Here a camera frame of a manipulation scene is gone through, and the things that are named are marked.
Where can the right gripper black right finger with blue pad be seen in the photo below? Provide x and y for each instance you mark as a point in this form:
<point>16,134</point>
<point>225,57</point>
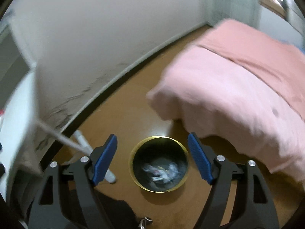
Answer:
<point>253,204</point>

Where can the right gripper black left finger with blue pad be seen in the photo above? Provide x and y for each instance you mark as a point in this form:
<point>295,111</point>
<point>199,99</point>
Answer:
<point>66,197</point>

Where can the trash inside bin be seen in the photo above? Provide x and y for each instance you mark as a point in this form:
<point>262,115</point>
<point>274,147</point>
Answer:
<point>171,172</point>

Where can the black gold-rimmed trash bin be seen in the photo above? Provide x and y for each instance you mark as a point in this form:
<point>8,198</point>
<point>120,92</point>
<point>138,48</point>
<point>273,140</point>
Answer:
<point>157,150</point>

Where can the white table leg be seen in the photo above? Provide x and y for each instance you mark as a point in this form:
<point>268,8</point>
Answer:
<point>82,146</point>

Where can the white round table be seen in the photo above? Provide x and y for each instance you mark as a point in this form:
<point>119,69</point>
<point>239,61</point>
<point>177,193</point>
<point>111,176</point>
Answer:
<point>18,132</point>

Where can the pink bed blanket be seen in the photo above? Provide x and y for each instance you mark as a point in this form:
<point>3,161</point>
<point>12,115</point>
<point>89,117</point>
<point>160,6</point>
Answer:
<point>244,86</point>

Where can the white shelving unit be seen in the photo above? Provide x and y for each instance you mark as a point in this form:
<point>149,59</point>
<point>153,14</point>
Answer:
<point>16,57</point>

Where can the grey window curtain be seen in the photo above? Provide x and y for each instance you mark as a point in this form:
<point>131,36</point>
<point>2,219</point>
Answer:
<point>245,11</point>

